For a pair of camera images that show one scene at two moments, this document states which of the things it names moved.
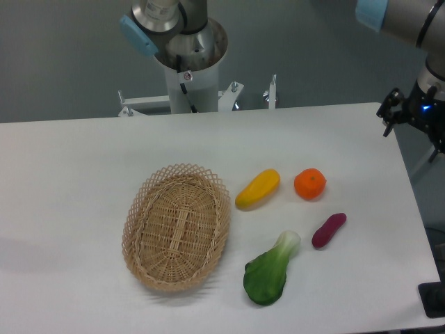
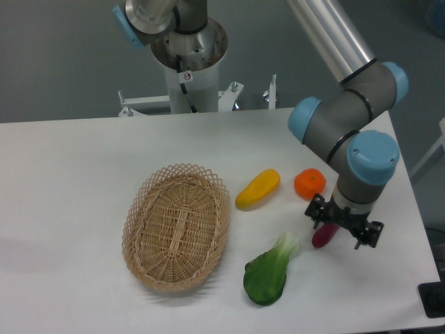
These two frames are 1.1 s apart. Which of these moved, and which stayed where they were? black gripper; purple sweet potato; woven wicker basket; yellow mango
Moved: black gripper
Stayed: woven wicker basket; yellow mango; purple sweet potato
